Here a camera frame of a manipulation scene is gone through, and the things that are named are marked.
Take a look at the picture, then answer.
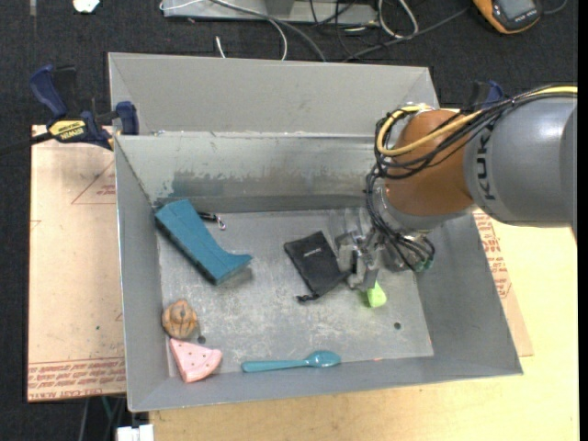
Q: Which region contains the brown cardboard board red print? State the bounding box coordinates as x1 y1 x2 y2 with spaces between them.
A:
27 124 535 404

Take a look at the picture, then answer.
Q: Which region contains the light green small block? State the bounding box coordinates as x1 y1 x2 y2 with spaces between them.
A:
358 280 389 309

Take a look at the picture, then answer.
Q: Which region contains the teal toy boot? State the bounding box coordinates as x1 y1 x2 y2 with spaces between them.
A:
153 198 254 287

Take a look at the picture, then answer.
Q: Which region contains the grey metal bin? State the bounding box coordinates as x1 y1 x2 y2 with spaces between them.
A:
107 51 525 413

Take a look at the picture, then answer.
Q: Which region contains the brown toy pumpkin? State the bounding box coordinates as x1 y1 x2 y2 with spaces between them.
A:
160 298 200 341

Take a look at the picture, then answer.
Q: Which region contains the pink toy wedge slice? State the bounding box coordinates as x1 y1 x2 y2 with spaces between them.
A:
168 337 224 384

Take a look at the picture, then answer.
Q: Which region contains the teal plastic spoon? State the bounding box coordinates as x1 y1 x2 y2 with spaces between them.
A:
240 349 343 374

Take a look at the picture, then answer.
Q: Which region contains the black cloth pouch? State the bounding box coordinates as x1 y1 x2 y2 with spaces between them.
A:
283 230 351 304

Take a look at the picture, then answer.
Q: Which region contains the small black metal clip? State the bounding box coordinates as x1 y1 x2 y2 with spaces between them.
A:
197 210 228 232

